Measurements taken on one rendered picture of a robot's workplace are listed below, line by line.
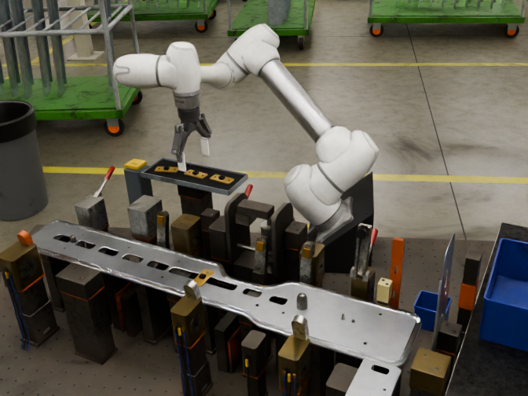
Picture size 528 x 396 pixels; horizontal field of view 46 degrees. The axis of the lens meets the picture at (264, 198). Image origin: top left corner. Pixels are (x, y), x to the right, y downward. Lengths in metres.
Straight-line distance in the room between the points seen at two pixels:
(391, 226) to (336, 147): 1.82
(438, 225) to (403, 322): 2.41
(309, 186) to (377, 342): 0.83
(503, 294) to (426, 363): 0.41
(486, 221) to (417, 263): 1.77
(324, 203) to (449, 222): 1.94
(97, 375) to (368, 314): 0.91
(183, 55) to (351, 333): 0.99
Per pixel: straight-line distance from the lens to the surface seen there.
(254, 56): 2.51
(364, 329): 1.75
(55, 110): 5.72
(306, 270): 1.92
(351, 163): 2.33
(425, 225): 4.14
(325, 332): 1.73
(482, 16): 8.41
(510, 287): 1.92
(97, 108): 5.59
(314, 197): 2.35
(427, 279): 2.46
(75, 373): 2.17
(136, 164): 2.35
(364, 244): 1.80
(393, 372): 1.64
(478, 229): 4.17
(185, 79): 2.03
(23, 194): 4.52
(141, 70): 2.06
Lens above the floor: 2.15
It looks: 29 degrees down
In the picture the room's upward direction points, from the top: 3 degrees counter-clockwise
